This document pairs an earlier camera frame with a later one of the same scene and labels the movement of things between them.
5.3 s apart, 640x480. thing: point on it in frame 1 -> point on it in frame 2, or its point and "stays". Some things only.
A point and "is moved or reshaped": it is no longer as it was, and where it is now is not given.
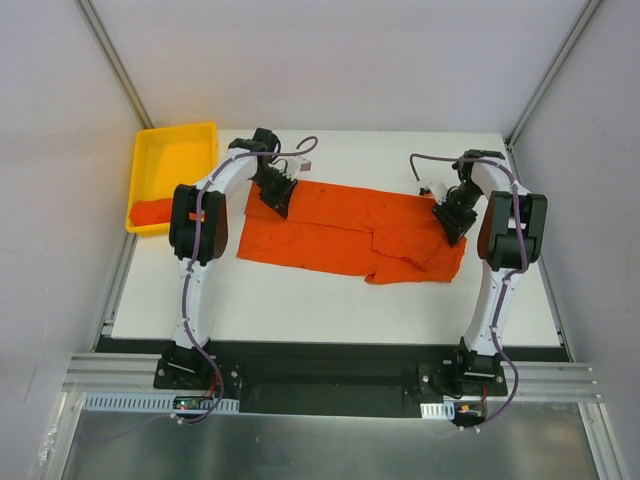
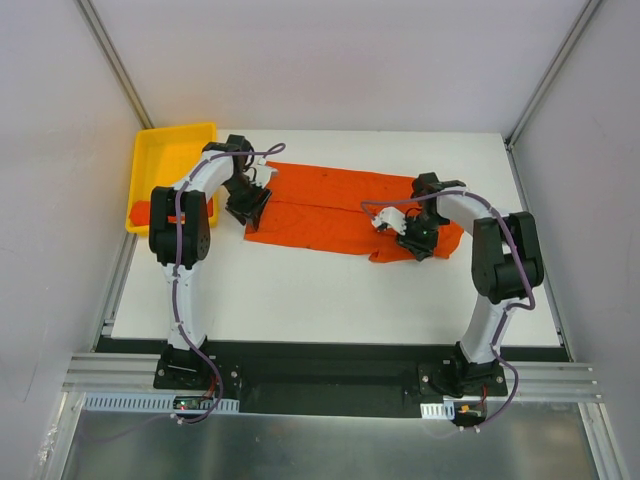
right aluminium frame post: [552, 72] stays
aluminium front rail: [559, 380] stays
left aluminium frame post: [115, 62] stays
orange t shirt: [392, 236] is moved or reshaped
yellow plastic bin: [166, 157] stays
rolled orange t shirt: [150, 211] stays
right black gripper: [451, 216] -> [417, 245]
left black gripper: [278, 190] -> [251, 206]
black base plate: [344, 379] stays
